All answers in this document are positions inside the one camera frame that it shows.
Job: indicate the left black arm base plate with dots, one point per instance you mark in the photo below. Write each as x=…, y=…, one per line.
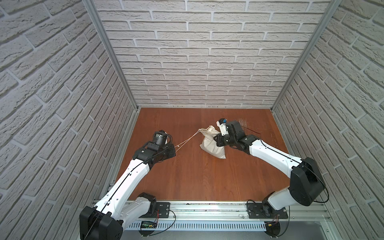
x=158, y=210

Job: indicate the cream cloth drawstring bag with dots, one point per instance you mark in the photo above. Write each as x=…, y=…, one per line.
x=209, y=145

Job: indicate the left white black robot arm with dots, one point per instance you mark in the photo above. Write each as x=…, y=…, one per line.
x=110, y=216

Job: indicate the left aluminium corner post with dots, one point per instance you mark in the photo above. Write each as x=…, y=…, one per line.
x=99, y=26

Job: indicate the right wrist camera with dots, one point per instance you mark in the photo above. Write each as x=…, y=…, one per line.
x=222, y=124

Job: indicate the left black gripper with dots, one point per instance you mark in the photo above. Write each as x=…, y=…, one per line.
x=171, y=150

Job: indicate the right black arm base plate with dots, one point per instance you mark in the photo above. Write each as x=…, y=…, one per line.
x=255, y=210

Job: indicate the right aluminium corner post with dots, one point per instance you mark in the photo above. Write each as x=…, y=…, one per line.
x=321, y=26

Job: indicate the left small electronics board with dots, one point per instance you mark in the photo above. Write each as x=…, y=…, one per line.
x=148, y=225

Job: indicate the aluminium front rail frame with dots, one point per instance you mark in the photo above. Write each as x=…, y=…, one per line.
x=206, y=216

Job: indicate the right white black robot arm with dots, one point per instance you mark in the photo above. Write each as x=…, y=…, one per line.
x=306, y=183

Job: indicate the small electronics board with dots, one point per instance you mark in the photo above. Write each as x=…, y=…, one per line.
x=148, y=225
x=273, y=229

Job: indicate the right small electronics board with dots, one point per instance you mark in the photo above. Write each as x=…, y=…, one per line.
x=273, y=229

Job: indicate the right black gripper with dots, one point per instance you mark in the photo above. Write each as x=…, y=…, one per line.
x=223, y=139

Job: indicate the aluminium corner post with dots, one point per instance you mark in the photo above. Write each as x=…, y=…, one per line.
x=99, y=26
x=321, y=26

